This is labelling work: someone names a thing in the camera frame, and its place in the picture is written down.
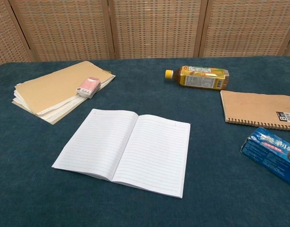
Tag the white lined notebook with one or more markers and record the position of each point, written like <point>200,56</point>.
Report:
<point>154,151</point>

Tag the stack of tan notebooks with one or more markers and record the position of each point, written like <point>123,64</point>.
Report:
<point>52,89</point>

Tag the pink tissue pack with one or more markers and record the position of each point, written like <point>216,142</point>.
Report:
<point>88,87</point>

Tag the yellow label tea bottle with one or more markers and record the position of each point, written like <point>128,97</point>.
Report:
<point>199,78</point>

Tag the woven bamboo folding screen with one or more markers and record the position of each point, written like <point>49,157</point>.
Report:
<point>147,28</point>

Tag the kraft spiral notebook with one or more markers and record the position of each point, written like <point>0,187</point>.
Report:
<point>253,106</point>

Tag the teal table cloth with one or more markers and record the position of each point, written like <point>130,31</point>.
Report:
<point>40,165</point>

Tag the blue cookie box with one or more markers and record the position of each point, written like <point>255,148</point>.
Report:
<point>270,153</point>

